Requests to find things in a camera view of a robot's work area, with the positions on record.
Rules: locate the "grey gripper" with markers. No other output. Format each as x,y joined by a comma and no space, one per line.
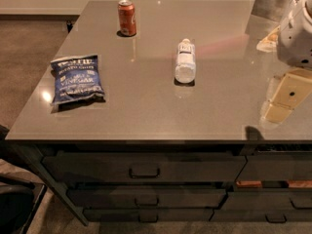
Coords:
296,41

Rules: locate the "clear plastic water bottle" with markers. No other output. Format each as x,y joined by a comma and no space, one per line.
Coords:
185,64

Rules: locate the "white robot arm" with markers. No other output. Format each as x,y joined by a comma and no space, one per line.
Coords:
291,40

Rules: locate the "blue salt vinegar chip bag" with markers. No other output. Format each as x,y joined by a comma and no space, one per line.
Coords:
76,78

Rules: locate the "dark cabinet top right drawer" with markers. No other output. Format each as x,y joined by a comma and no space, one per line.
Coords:
277,168

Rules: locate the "dark cabinet drawer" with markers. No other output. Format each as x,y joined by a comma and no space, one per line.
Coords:
261,201
148,215
141,168
281,216
277,168
138,197

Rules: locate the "dark cabinet middle right drawer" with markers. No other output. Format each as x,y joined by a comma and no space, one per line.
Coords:
261,201

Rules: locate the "dark cabinet bottom right drawer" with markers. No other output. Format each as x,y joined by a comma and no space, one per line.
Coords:
281,216

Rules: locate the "red soda can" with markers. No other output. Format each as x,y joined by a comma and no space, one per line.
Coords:
127,17

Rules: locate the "dark cabinet top left drawer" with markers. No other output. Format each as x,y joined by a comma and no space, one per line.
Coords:
141,168

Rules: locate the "dark cabinet bottom left drawer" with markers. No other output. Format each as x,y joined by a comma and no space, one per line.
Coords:
148,215

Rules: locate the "dark cabinet middle left drawer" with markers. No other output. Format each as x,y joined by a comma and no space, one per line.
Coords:
138,197

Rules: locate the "black chair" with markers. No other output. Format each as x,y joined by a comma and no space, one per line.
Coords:
19,202

